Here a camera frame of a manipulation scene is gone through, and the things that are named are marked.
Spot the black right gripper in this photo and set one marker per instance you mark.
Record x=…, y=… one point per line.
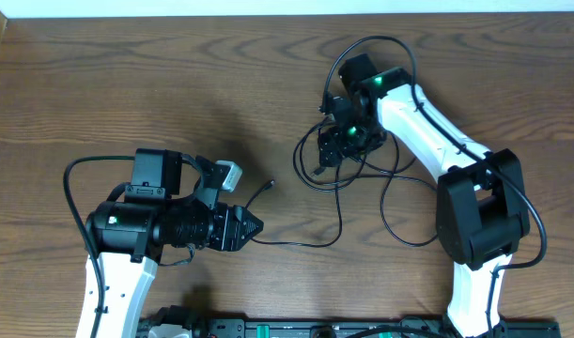
x=333, y=145

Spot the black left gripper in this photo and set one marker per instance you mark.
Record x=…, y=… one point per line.
x=227, y=224

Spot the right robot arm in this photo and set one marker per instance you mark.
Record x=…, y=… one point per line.
x=479, y=220

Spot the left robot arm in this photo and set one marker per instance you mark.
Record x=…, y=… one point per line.
x=172, y=199

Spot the black aluminium mounting rail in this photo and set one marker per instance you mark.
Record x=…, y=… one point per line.
x=176, y=321

